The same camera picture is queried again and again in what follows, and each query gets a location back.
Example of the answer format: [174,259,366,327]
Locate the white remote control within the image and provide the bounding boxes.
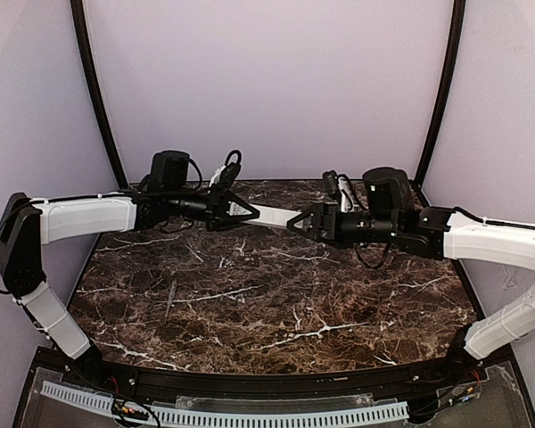
[227,202,300,229]

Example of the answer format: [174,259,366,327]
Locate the metal tweezers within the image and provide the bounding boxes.
[164,280,177,322]

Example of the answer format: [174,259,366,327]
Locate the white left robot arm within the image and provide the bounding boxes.
[0,151,260,364]

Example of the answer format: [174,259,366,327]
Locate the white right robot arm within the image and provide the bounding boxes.
[286,167,535,360]

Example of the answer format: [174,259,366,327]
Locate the black front table rail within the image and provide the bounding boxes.
[57,332,491,402]

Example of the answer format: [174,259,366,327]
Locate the white slotted cable duct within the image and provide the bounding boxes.
[40,381,409,427]

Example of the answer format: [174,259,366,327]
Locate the black left frame post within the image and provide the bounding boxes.
[70,0,128,188]

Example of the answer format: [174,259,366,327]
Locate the black frame post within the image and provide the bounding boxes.
[414,0,466,188]
[70,0,128,188]

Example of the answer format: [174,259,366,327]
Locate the black right frame post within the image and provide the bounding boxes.
[414,0,466,188]

